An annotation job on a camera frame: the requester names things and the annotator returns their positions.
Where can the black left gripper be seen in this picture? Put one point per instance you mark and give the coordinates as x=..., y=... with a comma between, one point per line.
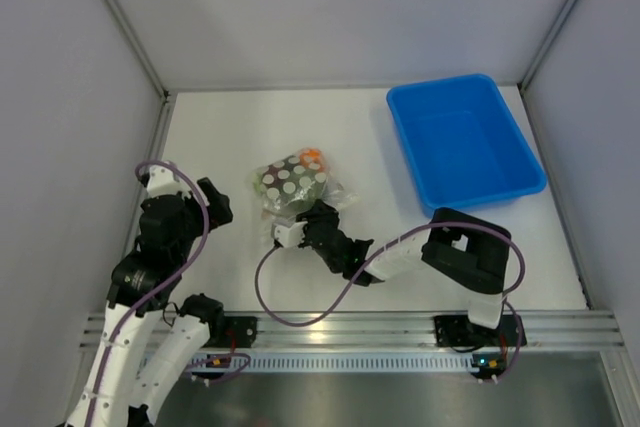
x=218, y=205

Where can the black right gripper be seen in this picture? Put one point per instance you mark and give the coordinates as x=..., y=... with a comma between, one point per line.
x=319, y=211

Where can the clear polka dot zip bag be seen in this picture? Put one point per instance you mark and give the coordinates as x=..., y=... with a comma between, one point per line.
x=336, y=193

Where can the orange toy fruit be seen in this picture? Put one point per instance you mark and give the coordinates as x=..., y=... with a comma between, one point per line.
x=312, y=155

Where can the lime green toy fruit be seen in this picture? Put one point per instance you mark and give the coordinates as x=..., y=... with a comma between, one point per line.
x=256, y=182

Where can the green netted toy melon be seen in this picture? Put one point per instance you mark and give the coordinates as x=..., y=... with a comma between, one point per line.
x=295, y=193

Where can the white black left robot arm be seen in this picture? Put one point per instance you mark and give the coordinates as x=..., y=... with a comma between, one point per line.
x=119, y=391

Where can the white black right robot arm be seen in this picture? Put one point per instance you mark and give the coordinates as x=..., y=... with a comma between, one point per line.
x=466, y=250

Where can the blue plastic bin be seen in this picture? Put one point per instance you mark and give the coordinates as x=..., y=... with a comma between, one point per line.
x=461, y=143

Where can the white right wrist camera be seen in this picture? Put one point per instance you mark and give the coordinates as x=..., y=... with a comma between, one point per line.
x=288, y=235

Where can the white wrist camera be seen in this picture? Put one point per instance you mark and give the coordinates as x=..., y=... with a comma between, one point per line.
x=162, y=181
x=288, y=235

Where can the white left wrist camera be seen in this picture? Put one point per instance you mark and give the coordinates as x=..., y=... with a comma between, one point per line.
x=162, y=181

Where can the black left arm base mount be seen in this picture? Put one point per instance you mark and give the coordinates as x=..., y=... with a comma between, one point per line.
x=236, y=332

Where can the white slotted cable duct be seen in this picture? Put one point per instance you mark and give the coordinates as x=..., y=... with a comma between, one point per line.
x=336, y=363

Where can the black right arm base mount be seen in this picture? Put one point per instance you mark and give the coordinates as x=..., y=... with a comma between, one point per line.
x=456, y=331

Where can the left vertical frame post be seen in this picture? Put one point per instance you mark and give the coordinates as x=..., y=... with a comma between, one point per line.
x=123, y=23

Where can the vertical frame post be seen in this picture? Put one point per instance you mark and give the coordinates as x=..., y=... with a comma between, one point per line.
x=123, y=23
x=542, y=51

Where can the aluminium frame rail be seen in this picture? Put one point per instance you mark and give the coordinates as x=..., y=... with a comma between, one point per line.
x=546, y=330

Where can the right vertical frame post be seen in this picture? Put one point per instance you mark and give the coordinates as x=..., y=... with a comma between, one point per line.
x=542, y=51

